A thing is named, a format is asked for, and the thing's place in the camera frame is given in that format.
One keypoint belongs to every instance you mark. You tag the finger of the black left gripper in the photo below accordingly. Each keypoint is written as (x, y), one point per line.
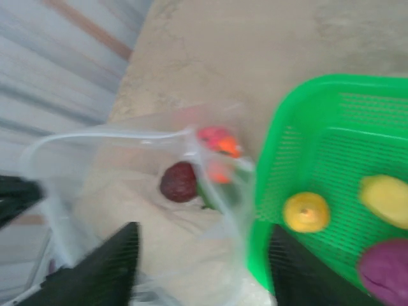
(16, 197)

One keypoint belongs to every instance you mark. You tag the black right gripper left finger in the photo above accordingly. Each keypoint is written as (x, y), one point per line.
(95, 274)

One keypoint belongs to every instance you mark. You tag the clear zip-top plastic bag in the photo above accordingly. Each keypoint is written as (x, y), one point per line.
(127, 178)

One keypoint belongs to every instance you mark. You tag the orange toy food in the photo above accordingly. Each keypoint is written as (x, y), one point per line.
(228, 147)

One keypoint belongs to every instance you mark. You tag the red toy apple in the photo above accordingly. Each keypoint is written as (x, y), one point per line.
(210, 135)

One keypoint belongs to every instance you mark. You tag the purple toy sweet potato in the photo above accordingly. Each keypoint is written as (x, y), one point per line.
(385, 271)

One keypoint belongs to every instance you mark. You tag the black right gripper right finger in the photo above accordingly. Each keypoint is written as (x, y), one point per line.
(303, 280)

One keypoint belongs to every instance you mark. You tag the dark green toy vegetable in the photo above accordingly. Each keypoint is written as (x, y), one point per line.
(207, 196)

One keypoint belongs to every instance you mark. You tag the green plastic mesh basket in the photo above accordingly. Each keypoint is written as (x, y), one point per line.
(318, 127)

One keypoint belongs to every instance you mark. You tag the pale yellow oblong toy food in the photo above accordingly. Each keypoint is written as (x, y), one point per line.
(385, 199)

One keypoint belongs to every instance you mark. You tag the dark red round toy fruit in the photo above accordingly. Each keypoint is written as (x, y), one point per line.
(178, 182)

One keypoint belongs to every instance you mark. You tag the yellow round toy fruit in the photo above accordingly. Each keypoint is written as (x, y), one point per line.
(306, 212)

